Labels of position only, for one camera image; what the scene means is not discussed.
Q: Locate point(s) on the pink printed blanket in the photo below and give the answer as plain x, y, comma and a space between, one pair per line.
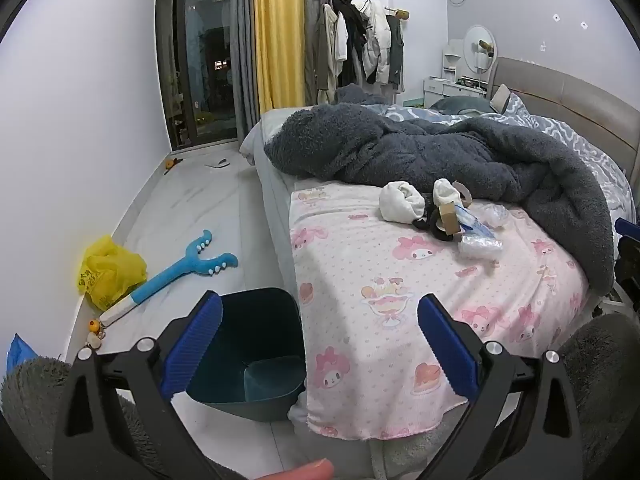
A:
375, 260

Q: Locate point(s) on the yellow plastic bag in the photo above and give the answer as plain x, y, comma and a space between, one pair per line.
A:
107, 270

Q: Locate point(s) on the grey fluffy blanket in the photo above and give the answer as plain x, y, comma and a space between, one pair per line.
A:
400, 145

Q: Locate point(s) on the beige bed headboard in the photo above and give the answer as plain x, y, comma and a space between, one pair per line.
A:
575, 90

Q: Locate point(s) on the blue fork-shaped toy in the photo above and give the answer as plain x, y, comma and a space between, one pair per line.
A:
160, 282

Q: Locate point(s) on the dark teal pillow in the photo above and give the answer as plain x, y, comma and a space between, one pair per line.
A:
460, 104

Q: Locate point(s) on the clothes rack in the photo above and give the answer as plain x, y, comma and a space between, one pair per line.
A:
395, 10

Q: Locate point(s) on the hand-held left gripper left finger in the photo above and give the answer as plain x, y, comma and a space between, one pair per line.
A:
197, 340

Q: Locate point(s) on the brown cardboard tape roll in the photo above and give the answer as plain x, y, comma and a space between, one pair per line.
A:
449, 220

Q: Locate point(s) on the yellow curtain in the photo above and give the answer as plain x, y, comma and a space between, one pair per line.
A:
277, 35

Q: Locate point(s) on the person's left hand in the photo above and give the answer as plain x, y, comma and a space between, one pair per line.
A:
300, 471

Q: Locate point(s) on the white hanging shirt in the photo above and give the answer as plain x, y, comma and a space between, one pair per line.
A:
341, 35

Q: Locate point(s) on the dark glass balcony door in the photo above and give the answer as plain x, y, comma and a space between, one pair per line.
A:
200, 60

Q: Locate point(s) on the black hanging clothes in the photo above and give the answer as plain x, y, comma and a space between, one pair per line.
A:
357, 45

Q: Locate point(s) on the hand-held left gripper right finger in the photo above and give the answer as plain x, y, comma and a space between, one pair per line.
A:
450, 350

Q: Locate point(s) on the large white sock roll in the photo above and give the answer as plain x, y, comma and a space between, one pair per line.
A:
400, 202

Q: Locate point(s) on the white vanity table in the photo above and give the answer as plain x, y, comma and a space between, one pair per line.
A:
440, 87

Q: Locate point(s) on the grey tape roll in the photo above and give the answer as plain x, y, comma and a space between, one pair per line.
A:
464, 192

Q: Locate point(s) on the clear plastic bag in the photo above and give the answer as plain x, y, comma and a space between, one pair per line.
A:
480, 246

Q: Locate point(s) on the small orange floor object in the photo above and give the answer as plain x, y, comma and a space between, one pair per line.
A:
171, 164

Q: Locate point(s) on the small orange white toy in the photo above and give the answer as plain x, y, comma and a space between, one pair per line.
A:
95, 332

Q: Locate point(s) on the person's grey fluffy robe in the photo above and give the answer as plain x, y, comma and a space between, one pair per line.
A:
600, 370

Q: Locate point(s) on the beige hanging coat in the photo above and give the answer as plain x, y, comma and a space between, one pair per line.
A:
325, 55

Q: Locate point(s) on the clear plastic film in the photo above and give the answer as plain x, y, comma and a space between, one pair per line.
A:
497, 216

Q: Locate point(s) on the blue patterned duvet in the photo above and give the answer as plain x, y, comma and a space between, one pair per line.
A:
575, 135

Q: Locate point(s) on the blue white plastic wrapper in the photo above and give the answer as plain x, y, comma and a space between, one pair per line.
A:
472, 220

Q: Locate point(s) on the grey hanging garment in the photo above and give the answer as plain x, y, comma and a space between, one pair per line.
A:
396, 55

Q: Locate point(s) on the small white sock roll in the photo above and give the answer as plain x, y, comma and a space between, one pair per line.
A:
442, 192

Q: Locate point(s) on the grey bed mattress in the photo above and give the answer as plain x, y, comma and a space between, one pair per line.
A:
272, 185

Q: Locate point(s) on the dark teal trash bin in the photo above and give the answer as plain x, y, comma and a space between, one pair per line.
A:
260, 320

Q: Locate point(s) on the tan cardboard piece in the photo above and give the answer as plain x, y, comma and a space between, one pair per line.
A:
501, 99

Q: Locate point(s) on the round white mirror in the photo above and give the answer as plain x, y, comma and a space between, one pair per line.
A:
475, 52

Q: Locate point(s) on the blue printed bag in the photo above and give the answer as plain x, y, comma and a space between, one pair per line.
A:
20, 352

